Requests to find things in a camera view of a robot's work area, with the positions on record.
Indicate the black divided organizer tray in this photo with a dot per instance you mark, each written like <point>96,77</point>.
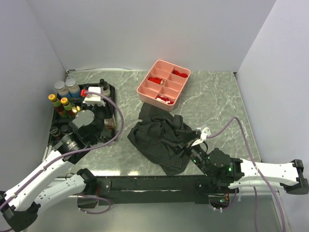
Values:
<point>79,124</point>

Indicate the tall gold spout sauce bottle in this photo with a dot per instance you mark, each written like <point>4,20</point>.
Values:
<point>109,123</point>

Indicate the black cap white powder bottle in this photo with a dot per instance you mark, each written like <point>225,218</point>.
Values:
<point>104,88</point>

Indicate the dark striped cloth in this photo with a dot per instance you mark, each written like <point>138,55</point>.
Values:
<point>155,125</point>

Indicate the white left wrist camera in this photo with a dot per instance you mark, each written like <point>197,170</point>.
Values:
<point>92,99</point>

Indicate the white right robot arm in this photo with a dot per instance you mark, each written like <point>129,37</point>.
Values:
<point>225,172</point>

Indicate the aluminium frame rail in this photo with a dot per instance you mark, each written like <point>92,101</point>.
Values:
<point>263,190</point>

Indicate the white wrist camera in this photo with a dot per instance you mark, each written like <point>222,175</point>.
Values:
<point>204,132</point>
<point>92,99</point>

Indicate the dark spice jar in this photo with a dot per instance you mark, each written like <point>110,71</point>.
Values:
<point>55,132</point>

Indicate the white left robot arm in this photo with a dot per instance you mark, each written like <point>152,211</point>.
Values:
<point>21,204</point>

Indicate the red label sauce bottle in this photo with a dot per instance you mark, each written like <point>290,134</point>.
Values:
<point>68,107</point>

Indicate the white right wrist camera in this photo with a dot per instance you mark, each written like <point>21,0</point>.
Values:
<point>204,132</point>

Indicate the pink divided storage box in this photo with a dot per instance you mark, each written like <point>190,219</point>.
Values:
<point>172,87</point>

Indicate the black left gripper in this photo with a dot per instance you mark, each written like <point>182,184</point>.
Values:
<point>108,113</point>

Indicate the small black cap spice jar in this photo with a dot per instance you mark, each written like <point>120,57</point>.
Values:
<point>65,129</point>

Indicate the red item middle compartment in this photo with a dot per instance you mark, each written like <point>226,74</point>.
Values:
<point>156,80</point>

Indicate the tall gold spout oil bottle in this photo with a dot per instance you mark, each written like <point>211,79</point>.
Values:
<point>76,109</point>

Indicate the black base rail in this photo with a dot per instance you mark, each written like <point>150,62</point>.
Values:
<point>159,189</point>

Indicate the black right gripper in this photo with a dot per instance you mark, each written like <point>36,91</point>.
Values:
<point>175,148</point>

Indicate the red white item front compartment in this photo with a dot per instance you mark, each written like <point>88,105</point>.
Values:
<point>165,100</point>

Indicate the red item back compartment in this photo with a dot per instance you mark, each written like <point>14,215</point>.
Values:
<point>176,72</point>

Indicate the red yellow cap sauce bottle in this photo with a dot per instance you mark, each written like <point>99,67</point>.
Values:
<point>57,105</point>

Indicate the blue label spice jar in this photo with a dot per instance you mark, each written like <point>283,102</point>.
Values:
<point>73,88</point>
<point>62,90</point>

